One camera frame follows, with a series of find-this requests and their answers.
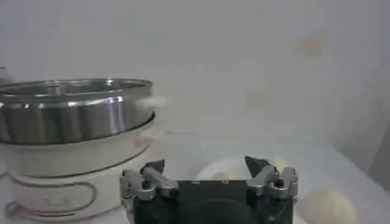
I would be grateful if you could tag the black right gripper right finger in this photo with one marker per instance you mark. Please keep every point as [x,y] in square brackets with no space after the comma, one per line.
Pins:
[268,179]

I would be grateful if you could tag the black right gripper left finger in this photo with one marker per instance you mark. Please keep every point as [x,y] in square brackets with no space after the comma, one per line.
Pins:
[153,179]

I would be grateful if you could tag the white steamed bun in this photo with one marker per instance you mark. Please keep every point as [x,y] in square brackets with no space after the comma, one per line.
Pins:
[329,207]

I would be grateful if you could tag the steel steamer pot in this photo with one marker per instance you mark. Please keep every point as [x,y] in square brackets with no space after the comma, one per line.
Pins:
[73,146]

